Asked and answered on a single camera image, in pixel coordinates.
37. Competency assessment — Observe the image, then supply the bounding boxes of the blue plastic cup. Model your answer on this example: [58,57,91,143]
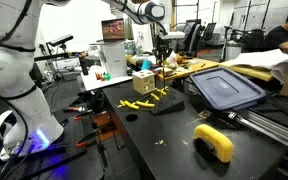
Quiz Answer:
[141,59,152,70]

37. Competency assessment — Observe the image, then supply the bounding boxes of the laptop screen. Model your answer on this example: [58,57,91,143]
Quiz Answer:
[101,18,125,41]

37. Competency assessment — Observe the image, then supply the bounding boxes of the blue plastic bin lid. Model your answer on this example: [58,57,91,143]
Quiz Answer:
[190,67,266,111]

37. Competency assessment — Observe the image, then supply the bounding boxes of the yellow T-handle wrench long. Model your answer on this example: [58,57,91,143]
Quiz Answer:
[124,101,140,110]

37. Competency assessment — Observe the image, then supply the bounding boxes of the wooden toy box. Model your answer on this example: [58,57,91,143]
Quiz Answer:
[132,70,156,95]

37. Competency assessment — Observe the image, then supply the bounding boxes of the orange handled clamp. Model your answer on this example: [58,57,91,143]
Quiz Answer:
[76,131,98,148]

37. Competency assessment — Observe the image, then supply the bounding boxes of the yellow wrench in stand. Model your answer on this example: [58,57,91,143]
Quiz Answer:
[156,89,167,96]
[150,93,160,101]

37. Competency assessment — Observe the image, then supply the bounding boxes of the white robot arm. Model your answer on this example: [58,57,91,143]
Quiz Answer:
[0,0,71,161]

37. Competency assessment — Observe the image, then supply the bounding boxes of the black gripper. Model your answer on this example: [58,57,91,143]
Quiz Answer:
[153,35,172,61]

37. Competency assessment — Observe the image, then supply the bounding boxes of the black wrench stand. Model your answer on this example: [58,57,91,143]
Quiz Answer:
[150,91,185,115]

